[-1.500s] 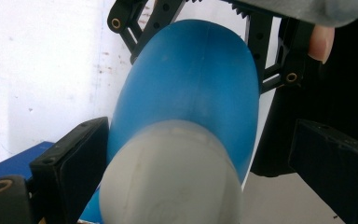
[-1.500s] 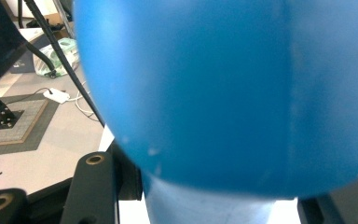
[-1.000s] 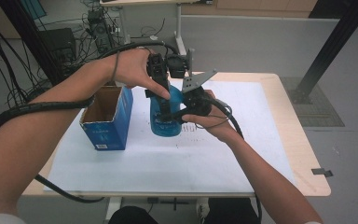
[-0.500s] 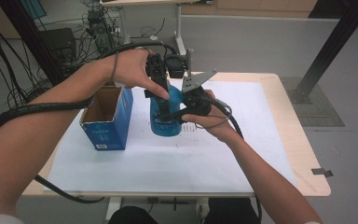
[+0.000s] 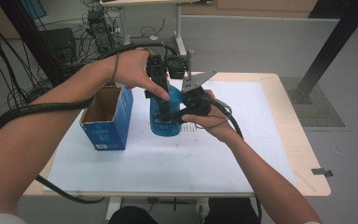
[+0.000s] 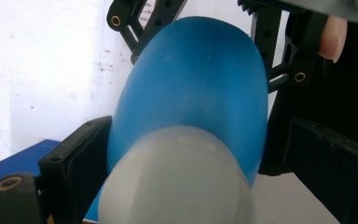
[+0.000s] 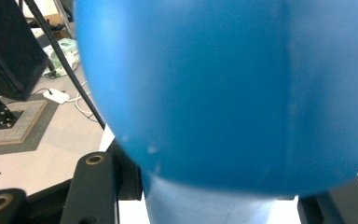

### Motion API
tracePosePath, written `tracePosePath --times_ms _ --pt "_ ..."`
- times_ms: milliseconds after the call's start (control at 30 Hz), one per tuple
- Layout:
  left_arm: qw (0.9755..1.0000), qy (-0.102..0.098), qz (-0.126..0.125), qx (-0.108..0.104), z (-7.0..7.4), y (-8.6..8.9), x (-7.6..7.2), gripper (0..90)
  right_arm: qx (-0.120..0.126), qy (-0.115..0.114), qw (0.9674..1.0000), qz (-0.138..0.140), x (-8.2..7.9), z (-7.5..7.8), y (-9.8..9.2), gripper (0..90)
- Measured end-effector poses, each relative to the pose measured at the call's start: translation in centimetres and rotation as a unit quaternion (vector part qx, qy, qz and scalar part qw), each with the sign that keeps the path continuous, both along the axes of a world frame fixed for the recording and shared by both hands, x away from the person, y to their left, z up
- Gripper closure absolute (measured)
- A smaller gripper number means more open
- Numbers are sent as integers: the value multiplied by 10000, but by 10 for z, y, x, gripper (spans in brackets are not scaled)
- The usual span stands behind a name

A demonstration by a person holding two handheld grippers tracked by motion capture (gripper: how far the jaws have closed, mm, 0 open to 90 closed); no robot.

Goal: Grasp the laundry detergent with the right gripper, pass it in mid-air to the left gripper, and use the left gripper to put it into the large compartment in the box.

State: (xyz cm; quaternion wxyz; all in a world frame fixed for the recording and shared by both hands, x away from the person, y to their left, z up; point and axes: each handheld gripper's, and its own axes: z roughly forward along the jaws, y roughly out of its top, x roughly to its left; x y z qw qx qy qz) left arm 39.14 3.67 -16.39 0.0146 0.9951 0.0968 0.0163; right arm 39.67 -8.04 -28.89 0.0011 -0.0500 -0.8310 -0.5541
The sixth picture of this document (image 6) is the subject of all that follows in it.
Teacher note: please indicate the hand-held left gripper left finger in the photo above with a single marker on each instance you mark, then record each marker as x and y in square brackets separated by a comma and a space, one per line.
[74, 161]

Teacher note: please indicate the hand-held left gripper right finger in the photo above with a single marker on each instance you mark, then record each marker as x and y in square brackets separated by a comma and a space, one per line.
[332, 168]

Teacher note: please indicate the cardboard box with blue outside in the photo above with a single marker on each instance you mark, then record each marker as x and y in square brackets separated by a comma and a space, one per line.
[15, 165]

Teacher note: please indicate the blue bottle with white cap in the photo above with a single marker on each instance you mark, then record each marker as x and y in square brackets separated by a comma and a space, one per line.
[195, 93]

